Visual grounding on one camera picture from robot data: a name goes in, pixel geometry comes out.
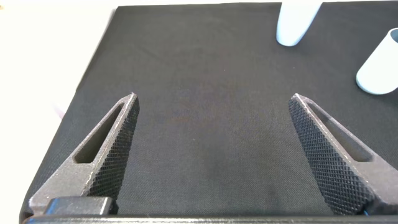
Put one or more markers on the left gripper textured left finger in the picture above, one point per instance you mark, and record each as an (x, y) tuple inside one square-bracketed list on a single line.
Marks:
[(118, 146)]

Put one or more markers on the left gripper textured right finger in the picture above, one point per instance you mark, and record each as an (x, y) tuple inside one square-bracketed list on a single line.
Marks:
[(329, 161)]

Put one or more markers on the black tablecloth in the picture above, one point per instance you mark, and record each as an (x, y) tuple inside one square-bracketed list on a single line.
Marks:
[(211, 140)]

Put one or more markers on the teal green plastic cup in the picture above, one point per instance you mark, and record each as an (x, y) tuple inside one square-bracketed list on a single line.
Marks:
[(377, 71)]

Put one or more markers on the light blue plastic cup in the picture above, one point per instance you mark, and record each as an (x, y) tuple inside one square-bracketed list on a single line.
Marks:
[(293, 25)]

